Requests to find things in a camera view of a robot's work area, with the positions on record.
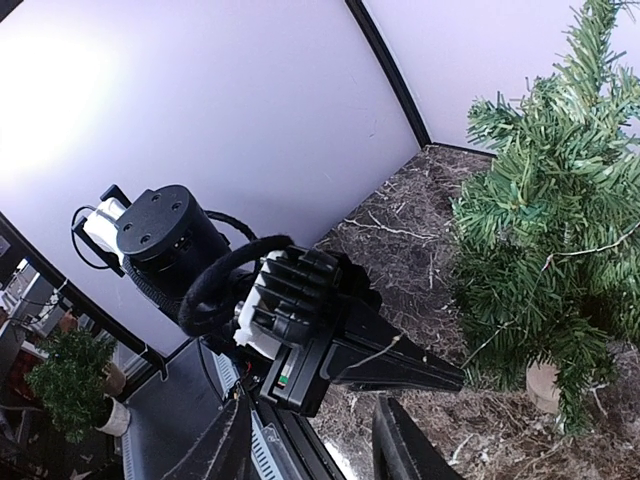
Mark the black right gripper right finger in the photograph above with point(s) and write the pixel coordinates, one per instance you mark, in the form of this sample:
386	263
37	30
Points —
401	450

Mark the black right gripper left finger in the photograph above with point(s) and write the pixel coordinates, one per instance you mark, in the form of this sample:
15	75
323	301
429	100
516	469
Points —
223	450

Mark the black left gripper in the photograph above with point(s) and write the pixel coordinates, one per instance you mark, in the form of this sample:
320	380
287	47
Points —
359	348

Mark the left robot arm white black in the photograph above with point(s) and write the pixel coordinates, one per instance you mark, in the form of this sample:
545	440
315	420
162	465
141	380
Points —
195	265

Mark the left black frame post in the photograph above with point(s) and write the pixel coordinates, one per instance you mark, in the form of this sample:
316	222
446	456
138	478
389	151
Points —
391	70

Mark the small green christmas tree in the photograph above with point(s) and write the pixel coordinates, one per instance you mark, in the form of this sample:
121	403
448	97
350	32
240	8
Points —
546	265

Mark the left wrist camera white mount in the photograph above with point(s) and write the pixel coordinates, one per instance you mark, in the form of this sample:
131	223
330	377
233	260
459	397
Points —
290	300

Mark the background potted green plant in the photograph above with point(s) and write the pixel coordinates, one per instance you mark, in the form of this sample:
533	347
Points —
71	385

